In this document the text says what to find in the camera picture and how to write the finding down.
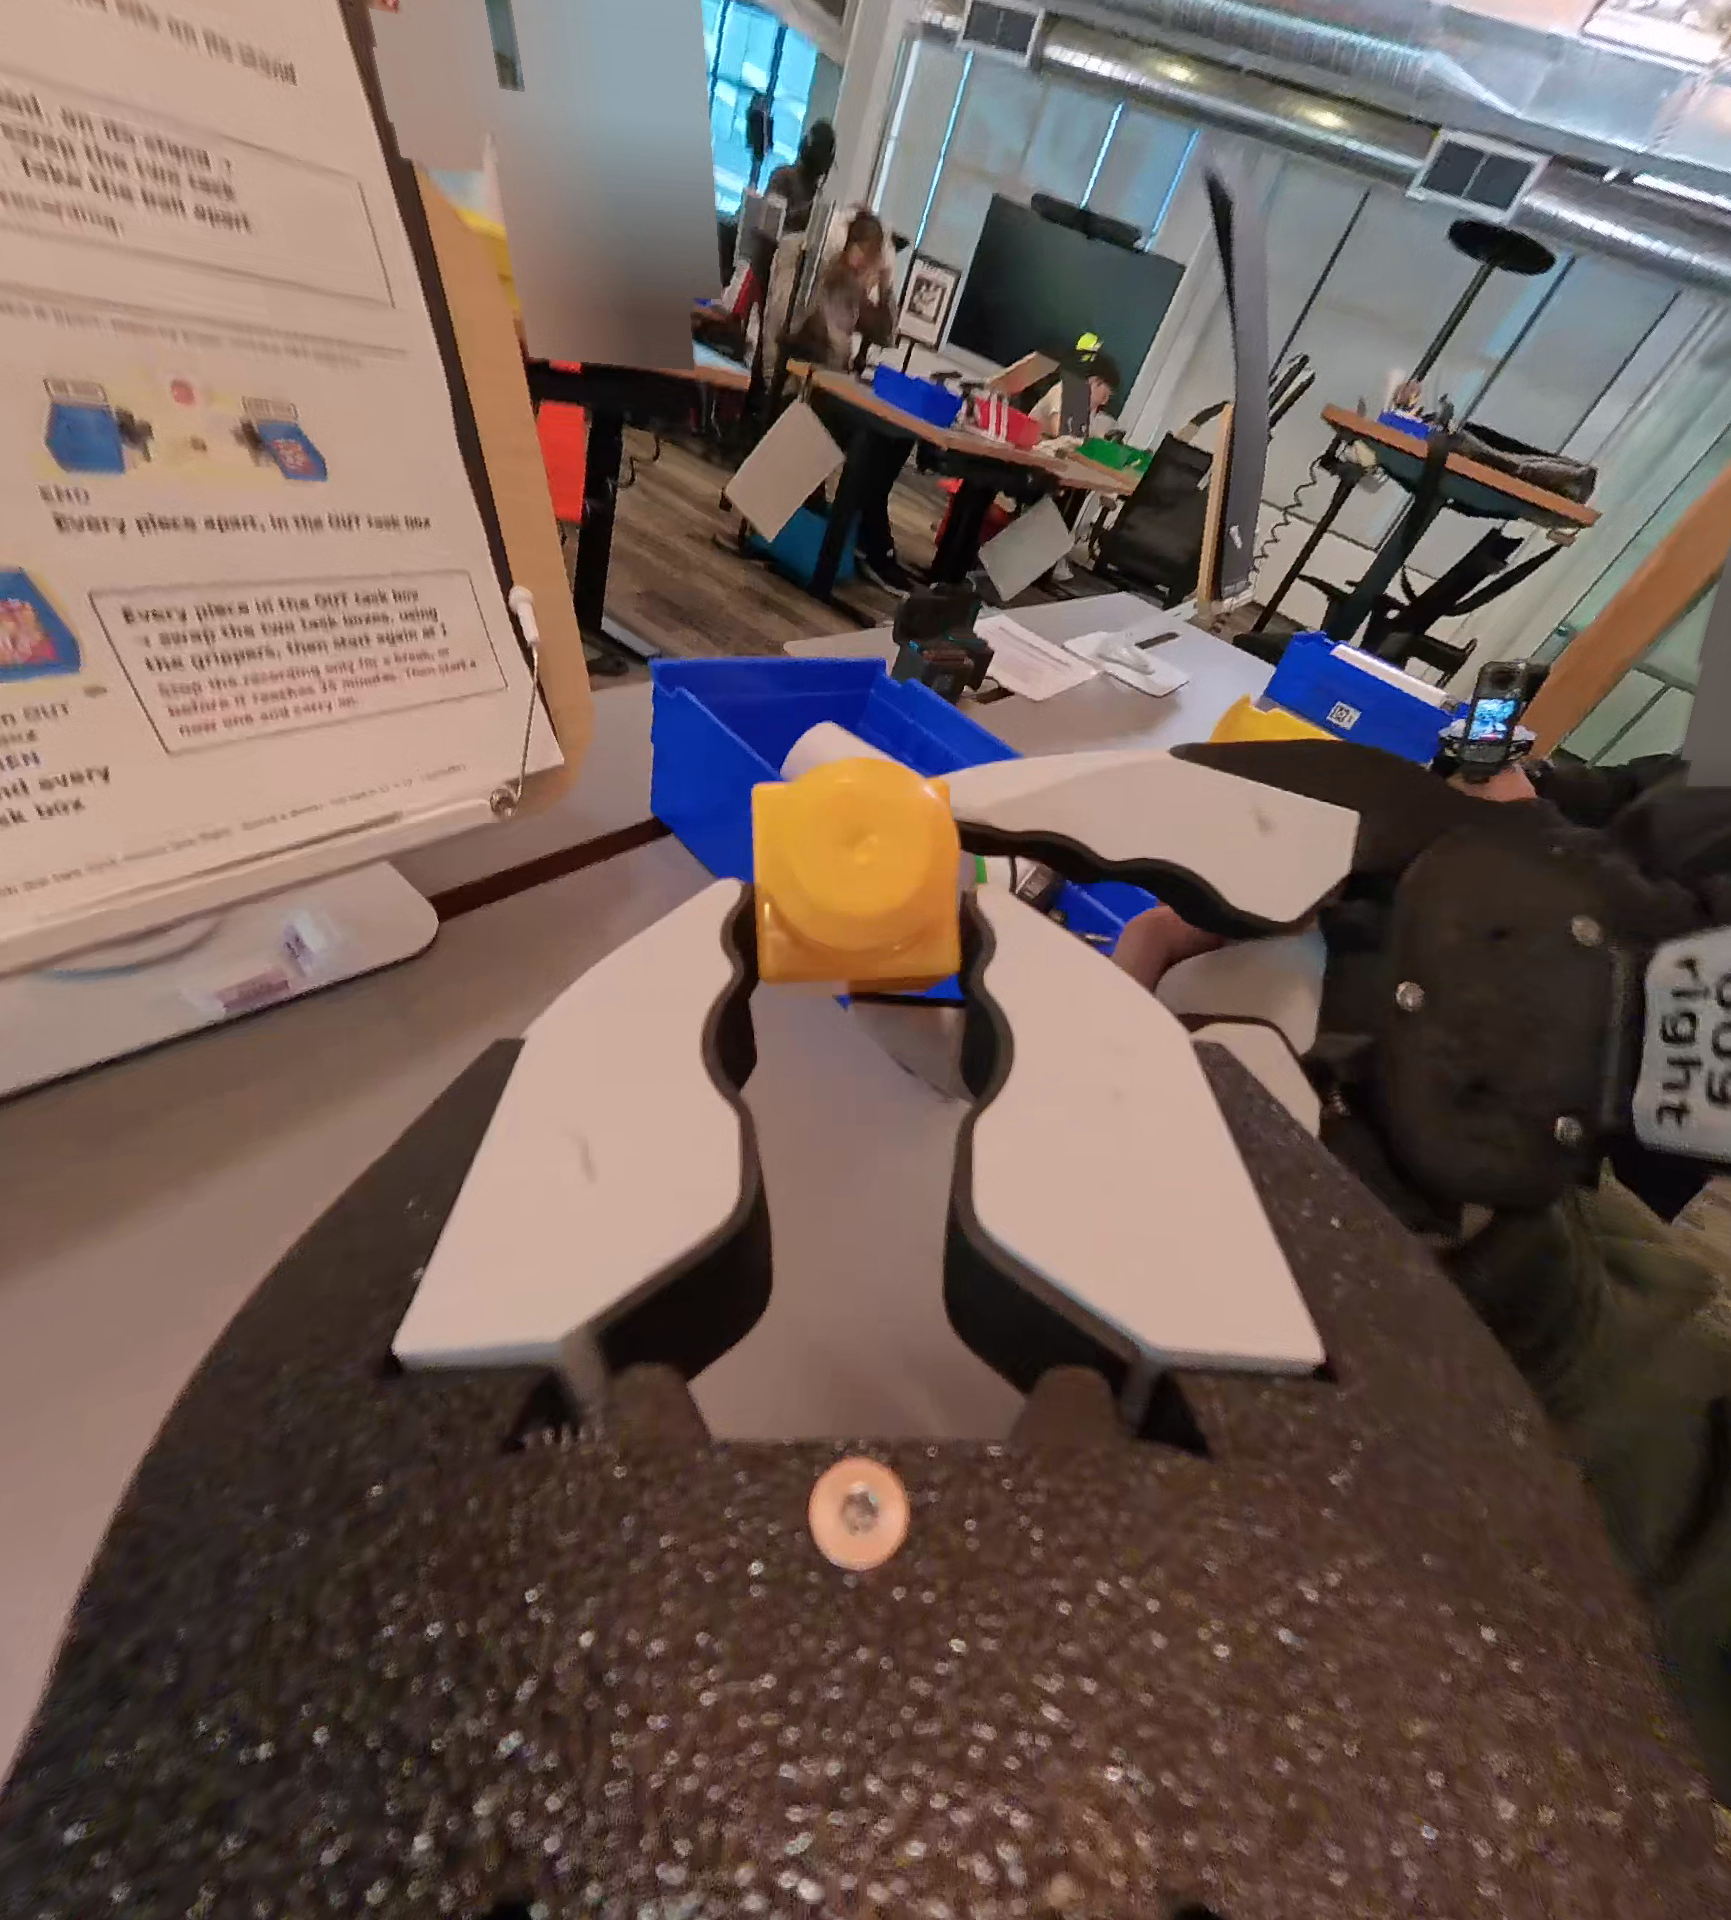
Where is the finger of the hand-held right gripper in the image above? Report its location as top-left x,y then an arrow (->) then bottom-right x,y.
1156,935 -> 1334,1138
947,747 -> 1364,941

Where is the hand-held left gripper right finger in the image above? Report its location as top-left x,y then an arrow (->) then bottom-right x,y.
943,885 -> 1328,1430

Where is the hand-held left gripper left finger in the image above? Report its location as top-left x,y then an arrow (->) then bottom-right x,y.
391,878 -> 777,1398

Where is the yellow cube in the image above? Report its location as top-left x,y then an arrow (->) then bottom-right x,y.
747,754 -> 967,996

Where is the blue plastic bin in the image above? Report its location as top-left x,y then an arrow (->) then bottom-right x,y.
647,653 -> 1162,1011

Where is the person's right forearm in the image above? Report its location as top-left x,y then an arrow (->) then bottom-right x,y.
1448,1162 -> 1731,1855

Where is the person's right hand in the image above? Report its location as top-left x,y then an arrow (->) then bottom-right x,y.
1110,904 -> 1232,989

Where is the yellow plastic bin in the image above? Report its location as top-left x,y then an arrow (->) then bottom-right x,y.
1206,694 -> 1338,748

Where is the white desk item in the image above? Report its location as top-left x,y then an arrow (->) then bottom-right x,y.
1062,627 -> 1192,699

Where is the printed paper sheet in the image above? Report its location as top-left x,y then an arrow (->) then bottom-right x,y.
973,612 -> 1102,703

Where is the small blue bin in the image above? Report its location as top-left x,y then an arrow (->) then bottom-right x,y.
1258,631 -> 1468,763

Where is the black battery charger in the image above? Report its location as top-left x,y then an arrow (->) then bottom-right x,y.
887,584 -> 997,703

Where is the black office chair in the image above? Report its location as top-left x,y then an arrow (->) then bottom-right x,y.
1100,432 -> 1214,606

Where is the grey hanging panel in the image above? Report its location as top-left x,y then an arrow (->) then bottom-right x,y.
721,394 -> 847,547
973,492 -> 1076,606

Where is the white paper roll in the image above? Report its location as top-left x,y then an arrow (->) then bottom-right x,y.
779,716 -> 889,786

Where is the black tilted board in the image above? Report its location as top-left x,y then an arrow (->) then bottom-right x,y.
1194,147 -> 1280,606

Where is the wooden standing desk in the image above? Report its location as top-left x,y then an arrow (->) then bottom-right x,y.
1318,392 -> 1604,650

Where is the blue bag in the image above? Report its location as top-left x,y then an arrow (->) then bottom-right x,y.
757,499 -> 861,591

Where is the white stand base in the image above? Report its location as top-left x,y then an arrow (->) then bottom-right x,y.
0,858 -> 441,1130

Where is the black floor lamp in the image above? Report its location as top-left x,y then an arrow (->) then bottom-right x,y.
1404,216 -> 1558,423

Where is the orange traffic cone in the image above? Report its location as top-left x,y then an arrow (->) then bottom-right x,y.
531,396 -> 591,528

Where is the black mannequin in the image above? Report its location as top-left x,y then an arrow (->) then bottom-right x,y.
757,116 -> 839,234

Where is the instruction sheet board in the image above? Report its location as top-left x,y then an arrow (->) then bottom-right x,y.
0,0 -> 597,929

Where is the wall television screen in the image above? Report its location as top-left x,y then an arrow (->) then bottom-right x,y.
943,192 -> 1188,404

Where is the silver air duct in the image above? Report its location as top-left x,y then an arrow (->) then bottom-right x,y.
925,0 -> 1731,295

